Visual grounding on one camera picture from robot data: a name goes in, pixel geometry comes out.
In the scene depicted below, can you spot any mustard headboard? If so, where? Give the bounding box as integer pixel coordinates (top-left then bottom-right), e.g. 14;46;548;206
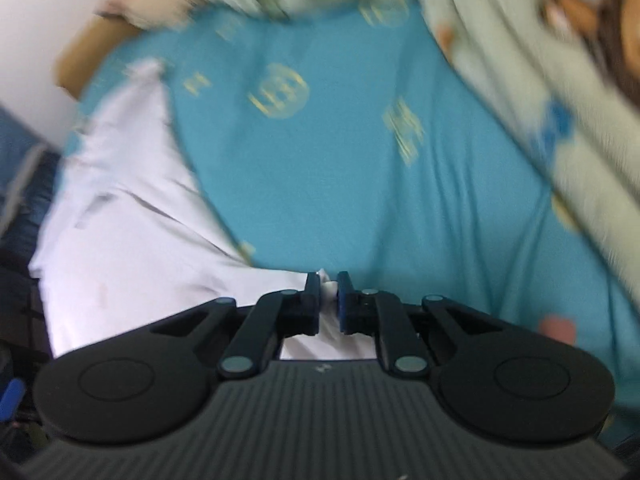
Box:
52;14;144;102

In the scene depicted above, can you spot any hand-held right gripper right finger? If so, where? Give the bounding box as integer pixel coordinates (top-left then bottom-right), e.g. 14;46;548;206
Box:
337;271;504;379

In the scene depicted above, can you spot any blue covered chair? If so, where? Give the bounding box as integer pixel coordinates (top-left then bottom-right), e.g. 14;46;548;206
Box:
0;105;67;242

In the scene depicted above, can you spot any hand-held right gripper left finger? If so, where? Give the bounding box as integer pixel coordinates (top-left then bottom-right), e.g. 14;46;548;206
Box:
150;271;322;380

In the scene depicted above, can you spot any bed with teal printed sheet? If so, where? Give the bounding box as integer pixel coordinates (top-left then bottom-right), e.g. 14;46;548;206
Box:
52;0;640;453

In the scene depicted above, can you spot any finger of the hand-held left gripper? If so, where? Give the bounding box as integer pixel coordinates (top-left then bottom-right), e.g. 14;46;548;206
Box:
0;377;27;424

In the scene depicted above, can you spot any green printed fleece blanket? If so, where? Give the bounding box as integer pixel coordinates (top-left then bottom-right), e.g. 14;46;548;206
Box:
192;0;640;302

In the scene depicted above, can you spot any white shirt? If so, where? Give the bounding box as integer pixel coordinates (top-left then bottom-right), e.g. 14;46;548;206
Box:
27;57;377;362

